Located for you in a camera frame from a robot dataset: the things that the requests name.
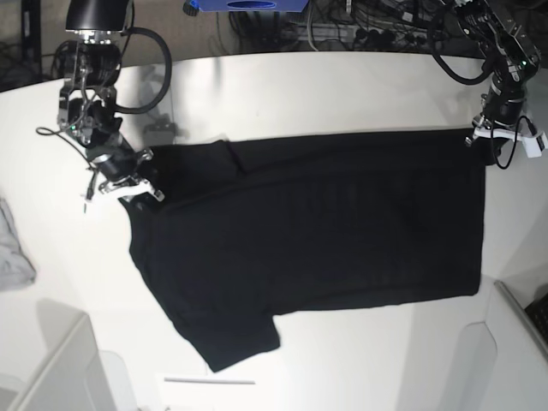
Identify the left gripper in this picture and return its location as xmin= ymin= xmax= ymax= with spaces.
xmin=465 ymin=96 xmax=533 ymax=165

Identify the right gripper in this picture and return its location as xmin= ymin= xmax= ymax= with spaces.
xmin=86 ymin=147 xmax=165 ymax=203

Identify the black T-shirt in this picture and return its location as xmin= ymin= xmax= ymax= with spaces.
xmin=124 ymin=129 xmax=485 ymax=372

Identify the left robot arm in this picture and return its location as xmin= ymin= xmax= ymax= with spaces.
xmin=427 ymin=1 xmax=547 ymax=170

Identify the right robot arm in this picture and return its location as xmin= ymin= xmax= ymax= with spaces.
xmin=36 ymin=1 xmax=172 ymax=202

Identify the grey cloth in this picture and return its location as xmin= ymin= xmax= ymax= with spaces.
xmin=1 ymin=199 xmax=37 ymax=292

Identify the white power strip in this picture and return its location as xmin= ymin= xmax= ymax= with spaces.
xmin=312 ymin=23 xmax=427 ymax=47

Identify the blue box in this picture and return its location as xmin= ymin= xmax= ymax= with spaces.
xmin=183 ymin=0 xmax=308 ymax=16

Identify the black keyboard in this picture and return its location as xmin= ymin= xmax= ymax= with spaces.
xmin=525 ymin=297 xmax=548 ymax=341

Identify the white side cabinet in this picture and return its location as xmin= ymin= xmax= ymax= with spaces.
xmin=8 ymin=313 xmax=116 ymax=410

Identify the white right cabinet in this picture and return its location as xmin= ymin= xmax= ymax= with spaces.
xmin=458 ymin=282 xmax=547 ymax=410

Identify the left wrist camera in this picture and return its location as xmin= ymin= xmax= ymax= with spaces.
xmin=521 ymin=132 xmax=547 ymax=158

